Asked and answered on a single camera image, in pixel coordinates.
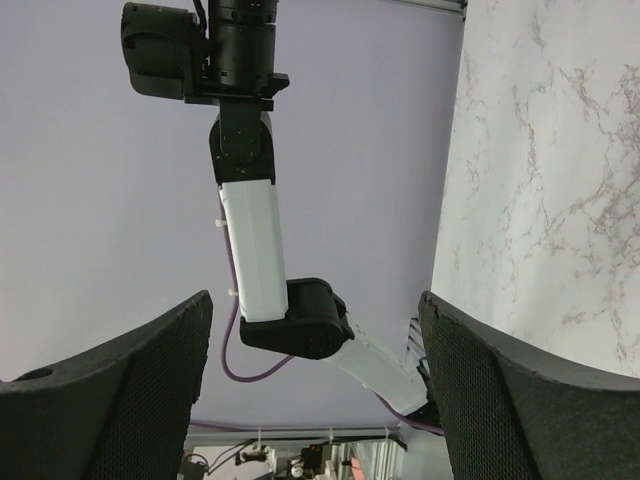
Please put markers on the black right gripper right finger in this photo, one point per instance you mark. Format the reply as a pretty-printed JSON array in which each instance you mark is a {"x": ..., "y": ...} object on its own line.
[{"x": 510, "y": 410}]

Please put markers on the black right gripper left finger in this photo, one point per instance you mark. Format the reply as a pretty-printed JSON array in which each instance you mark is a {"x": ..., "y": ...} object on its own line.
[{"x": 120, "y": 410}]

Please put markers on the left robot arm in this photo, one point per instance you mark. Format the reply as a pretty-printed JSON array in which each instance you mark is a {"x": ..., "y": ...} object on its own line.
[{"x": 222, "y": 53}]

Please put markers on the left aluminium frame post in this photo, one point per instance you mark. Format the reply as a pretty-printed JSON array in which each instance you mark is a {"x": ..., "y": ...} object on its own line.
[{"x": 453, "y": 7}]

